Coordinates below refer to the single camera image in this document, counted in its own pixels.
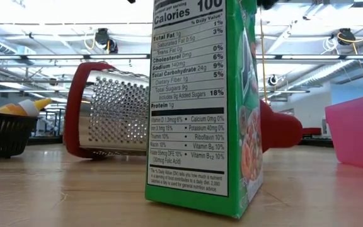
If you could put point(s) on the green cereal box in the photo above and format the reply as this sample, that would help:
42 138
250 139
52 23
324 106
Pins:
187 94

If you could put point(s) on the yellow-capped orange squeeze bottle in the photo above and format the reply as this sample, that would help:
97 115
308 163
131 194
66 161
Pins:
27 108

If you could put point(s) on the long ceiling light strip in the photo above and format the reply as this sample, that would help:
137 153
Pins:
58 57

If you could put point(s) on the red background object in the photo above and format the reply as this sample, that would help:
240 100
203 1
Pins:
310 131

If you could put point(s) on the pink plastic bin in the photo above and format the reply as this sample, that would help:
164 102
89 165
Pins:
358 132

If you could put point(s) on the black plastic basket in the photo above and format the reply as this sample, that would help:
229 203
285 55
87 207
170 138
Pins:
5 135

